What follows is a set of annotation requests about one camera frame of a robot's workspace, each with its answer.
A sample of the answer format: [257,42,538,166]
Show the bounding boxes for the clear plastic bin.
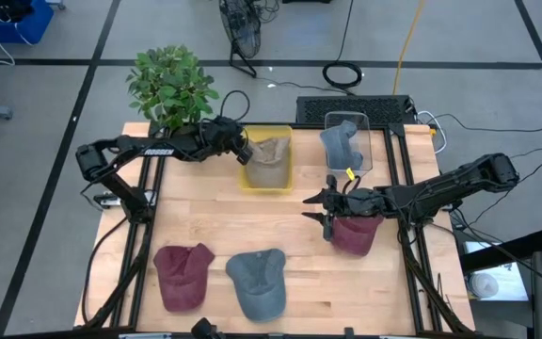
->
[323,110,375,174]

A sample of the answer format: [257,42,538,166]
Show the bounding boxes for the grey-blue baseball cap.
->
[320,120,364,171]
[225,248,287,324]

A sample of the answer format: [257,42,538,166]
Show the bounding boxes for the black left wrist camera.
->
[235,138,254,166]

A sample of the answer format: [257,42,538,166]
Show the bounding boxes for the black aluminium table frame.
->
[73,121,477,336]

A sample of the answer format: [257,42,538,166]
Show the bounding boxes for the black left camera cable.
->
[218,89,252,124]

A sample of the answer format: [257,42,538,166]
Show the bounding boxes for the yellow cable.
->
[391,0,426,96]

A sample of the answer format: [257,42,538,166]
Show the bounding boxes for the tan baseball cap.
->
[245,136,292,189]

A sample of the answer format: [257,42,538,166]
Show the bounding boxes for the white round container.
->
[468,272,501,300]

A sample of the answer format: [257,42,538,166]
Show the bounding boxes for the maroon baseball cap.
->
[329,215,385,258]
[152,242,216,314]

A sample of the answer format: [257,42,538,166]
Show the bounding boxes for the black cable with coil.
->
[321,0,364,90]

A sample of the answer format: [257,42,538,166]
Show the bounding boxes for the black beam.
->
[458,228,542,273]

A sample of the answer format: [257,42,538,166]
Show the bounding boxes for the green potted plant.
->
[125,44,221,137]

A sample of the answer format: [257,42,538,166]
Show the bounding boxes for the black perforated computer case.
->
[295,95,417,127]

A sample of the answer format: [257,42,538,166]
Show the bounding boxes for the blue plastic crate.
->
[0,0,55,44]

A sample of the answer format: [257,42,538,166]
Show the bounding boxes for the black floor fan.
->
[217,0,263,79]

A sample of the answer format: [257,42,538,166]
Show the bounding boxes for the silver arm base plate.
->
[92,190,124,209]

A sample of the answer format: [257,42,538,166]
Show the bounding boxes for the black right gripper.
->
[301,174,386,241]

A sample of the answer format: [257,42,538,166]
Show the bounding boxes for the yellow plastic bin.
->
[238,124,295,194]

